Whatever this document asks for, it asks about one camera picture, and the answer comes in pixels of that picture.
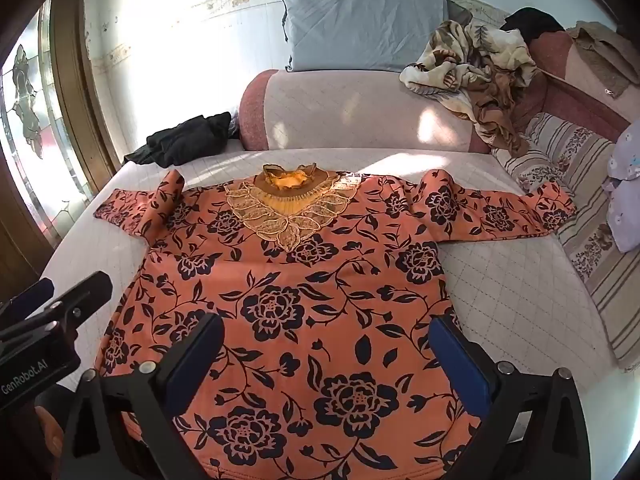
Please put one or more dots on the black clothing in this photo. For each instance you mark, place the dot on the black clothing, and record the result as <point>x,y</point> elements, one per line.
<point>185,140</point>

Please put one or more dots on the lavender floral pillow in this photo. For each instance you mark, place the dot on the lavender floral pillow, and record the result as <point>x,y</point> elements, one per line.
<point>627,152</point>
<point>625,215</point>

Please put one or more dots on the tan knitted garment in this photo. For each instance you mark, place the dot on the tan knitted garment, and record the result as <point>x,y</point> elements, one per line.
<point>600,55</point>

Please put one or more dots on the white quilted bedspread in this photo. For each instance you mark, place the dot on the white quilted bedspread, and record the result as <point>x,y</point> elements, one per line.
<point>500,285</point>

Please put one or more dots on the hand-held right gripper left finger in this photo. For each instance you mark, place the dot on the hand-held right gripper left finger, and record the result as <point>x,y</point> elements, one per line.
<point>192,365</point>

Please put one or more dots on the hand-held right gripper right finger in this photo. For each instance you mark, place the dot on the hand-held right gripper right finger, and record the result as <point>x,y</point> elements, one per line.
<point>460,360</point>

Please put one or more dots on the wooden door frame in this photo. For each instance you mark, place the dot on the wooden door frame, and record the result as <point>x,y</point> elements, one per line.
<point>75,85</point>

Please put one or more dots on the grey pillow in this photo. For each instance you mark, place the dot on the grey pillow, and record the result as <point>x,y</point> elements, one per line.
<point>360,25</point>

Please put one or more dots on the rolled pink quilt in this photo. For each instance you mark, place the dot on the rolled pink quilt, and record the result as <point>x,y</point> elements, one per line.
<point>350,110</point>

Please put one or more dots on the orange floral blouse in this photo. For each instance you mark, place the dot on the orange floral blouse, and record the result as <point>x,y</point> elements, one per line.
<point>320,280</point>

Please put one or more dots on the black cloth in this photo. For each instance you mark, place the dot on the black cloth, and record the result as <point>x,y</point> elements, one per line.
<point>530,22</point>

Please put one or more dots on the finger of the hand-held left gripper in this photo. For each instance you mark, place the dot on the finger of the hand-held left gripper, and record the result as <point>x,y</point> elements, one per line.
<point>30,295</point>
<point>75,297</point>

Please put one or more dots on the beige floral fleece blanket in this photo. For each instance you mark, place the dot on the beige floral fleece blanket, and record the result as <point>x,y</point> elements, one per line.
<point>470,60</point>

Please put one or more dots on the person's left hand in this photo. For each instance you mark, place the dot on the person's left hand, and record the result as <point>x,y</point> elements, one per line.
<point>47,427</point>

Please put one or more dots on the stained glass door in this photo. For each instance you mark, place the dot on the stained glass door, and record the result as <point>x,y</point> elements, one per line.
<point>30,100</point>

